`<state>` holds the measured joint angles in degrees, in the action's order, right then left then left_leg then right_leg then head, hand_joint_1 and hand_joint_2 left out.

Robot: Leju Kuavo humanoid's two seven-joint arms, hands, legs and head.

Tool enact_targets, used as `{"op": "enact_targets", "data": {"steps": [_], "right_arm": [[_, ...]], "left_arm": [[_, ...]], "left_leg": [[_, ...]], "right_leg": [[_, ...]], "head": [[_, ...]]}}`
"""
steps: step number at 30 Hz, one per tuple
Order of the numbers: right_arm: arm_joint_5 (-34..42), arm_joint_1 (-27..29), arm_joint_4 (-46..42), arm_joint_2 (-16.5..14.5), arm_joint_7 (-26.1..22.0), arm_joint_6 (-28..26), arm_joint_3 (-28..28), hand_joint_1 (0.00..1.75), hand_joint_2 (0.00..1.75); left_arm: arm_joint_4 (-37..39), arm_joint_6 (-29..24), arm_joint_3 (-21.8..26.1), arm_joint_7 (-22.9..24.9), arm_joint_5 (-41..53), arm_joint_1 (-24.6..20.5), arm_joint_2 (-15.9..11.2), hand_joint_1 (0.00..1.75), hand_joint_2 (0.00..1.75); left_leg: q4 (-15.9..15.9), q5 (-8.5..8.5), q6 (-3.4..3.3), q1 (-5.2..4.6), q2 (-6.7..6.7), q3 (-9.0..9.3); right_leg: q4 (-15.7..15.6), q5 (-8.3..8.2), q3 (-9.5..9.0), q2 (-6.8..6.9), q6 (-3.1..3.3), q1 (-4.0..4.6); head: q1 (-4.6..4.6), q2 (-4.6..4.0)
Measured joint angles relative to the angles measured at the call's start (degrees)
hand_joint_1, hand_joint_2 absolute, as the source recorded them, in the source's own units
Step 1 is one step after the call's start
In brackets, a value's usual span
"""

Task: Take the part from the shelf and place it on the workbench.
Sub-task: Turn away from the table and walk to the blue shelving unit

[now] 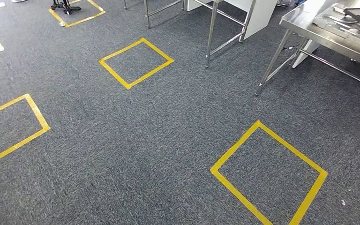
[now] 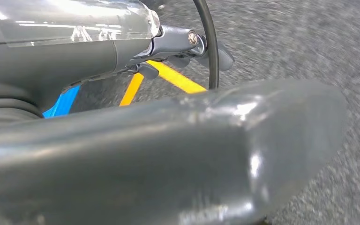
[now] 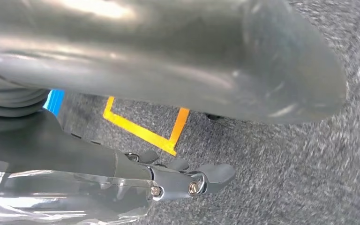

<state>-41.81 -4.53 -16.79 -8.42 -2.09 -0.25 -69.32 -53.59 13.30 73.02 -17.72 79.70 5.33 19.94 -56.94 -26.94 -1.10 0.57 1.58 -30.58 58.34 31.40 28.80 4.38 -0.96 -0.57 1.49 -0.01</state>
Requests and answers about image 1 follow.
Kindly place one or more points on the steel workbench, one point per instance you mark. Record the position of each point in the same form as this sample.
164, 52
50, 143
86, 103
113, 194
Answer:
210, 37

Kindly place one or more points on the yellow floor tape square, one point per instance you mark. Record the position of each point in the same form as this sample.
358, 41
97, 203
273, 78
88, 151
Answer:
38, 112
236, 146
83, 20
150, 74

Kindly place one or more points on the steel table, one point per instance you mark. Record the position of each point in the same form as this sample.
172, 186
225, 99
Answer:
338, 40
146, 15

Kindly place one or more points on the white cabinet counter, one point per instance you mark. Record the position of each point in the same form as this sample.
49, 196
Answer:
260, 15

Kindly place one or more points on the chrome stanchion base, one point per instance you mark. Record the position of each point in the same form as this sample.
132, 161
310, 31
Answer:
284, 3

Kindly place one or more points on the black tripod stand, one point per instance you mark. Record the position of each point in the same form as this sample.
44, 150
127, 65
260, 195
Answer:
66, 7

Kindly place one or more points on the grey stamped metal plate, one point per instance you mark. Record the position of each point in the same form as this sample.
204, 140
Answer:
329, 21

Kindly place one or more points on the white floor tape strip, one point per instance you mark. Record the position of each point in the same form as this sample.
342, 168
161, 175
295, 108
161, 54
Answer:
0, 5

